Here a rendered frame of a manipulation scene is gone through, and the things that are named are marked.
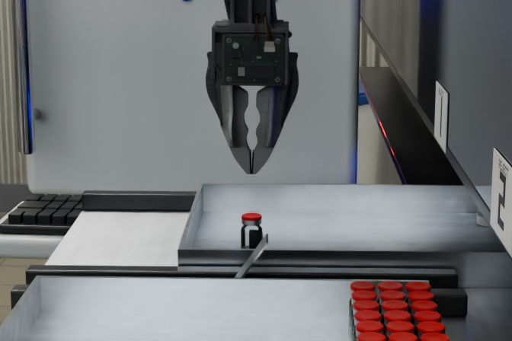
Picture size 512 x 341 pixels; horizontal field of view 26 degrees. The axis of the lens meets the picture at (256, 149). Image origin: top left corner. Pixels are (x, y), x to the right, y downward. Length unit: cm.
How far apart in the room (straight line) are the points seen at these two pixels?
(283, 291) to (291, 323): 3
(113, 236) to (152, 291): 25
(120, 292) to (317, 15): 73
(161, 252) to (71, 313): 20
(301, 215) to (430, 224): 15
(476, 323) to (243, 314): 20
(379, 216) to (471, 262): 25
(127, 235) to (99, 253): 7
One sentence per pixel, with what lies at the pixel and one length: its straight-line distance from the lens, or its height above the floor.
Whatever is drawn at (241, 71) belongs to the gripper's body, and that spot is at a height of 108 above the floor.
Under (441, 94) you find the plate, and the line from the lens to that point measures 115.
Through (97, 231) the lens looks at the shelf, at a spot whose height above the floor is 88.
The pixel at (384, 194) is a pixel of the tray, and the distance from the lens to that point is 130.
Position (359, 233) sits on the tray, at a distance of 122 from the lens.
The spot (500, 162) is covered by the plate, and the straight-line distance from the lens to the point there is 83.
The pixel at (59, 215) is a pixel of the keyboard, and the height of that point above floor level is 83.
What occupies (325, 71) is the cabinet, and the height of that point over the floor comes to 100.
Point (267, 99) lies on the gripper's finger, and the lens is 108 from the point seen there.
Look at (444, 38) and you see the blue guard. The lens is 115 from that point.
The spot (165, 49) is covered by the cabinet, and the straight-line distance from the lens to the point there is 163.
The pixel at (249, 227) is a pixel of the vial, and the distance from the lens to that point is 111.
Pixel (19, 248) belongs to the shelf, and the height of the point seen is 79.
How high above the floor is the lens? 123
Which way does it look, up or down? 12 degrees down
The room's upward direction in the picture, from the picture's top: straight up
